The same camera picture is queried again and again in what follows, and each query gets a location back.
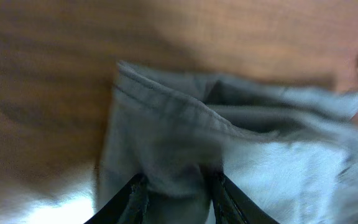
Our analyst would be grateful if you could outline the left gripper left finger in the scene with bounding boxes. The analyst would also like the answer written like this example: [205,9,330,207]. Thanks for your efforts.
[85,174,149,224]

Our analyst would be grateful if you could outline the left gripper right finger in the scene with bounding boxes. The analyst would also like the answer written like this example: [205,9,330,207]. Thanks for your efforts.
[208,172,278,224]

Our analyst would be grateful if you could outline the grey shorts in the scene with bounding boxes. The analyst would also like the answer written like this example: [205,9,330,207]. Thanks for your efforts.
[97,62,358,223]

